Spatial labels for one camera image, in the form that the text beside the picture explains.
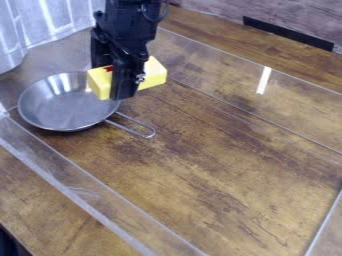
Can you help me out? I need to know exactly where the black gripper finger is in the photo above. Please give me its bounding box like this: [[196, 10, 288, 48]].
[[91, 31, 113, 68], [111, 58, 146, 100]]

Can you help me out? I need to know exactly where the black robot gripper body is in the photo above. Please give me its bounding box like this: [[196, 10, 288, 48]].
[[93, 0, 164, 62]]

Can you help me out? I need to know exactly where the yellow butter block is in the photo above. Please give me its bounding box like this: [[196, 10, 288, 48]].
[[86, 56, 168, 100]]

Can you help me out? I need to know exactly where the silver frying pan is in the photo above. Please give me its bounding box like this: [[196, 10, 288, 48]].
[[18, 72, 157, 139]]

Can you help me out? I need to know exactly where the white sheer curtain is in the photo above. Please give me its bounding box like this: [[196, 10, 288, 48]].
[[0, 0, 106, 74]]

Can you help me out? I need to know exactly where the black strip on table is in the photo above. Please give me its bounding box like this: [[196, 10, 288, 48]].
[[244, 16, 335, 52]]

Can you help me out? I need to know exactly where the clear acrylic back wall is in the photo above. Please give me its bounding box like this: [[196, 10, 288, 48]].
[[150, 28, 342, 155]]

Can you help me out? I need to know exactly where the clear acrylic wall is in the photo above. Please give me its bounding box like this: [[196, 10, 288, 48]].
[[150, 28, 342, 155], [0, 110, 208, 256]]

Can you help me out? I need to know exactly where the clear acrylic front wall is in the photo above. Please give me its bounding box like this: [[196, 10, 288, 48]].
[[0, 110, 208, 256]]

